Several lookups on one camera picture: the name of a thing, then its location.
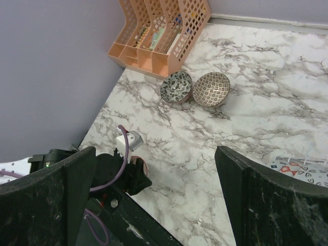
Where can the blue triangle pattern bowl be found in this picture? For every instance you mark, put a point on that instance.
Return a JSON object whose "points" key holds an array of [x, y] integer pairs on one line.
{"points": [[314, 174]]}

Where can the orange plastic desk organizer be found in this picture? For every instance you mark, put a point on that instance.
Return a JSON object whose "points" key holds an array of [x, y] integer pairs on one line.
{"points": [[144, 61]]}

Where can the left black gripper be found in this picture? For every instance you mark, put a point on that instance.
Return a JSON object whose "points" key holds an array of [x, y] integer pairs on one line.
{"points": [[132, 180]]}

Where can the brown tile pattern bowl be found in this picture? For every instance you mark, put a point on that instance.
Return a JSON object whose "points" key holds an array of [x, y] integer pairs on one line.
{"points": [[211, 89]]}

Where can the blue floral pattern bowl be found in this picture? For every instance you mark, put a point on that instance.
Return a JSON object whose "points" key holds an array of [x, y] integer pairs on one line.
{"points": [[277, 165]]}

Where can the white wire dish rack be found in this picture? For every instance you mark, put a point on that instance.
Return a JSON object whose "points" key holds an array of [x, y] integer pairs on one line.
{"points": [[303, 162]]}

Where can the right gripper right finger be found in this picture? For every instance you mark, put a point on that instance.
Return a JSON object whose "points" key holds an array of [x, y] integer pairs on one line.
{"points": [[266, 207]]}

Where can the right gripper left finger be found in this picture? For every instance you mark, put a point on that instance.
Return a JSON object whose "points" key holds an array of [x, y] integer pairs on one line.
{"points": [[47, 206]]}

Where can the red geometric pattern bowl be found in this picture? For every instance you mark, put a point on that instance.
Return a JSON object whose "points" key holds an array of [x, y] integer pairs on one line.
{"points": [[291, 169]]}

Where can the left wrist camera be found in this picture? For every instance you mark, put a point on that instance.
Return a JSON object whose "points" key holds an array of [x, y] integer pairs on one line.
{"points": [[134, 140]]}

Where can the items in organizer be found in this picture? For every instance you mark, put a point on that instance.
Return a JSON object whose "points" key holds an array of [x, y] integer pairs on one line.
{"points": [[170, 26]]}

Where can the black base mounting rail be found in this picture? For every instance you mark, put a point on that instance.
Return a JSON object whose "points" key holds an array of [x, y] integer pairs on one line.
{"points": [[112, 217]]}

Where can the green leaf pattern bowl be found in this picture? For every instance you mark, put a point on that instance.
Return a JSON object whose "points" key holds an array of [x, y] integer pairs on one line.
{"points": [[176, 88]]}

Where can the red circle pattern bowl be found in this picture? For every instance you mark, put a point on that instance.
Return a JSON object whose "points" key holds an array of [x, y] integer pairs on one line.
{"points": [[145, 166]]}

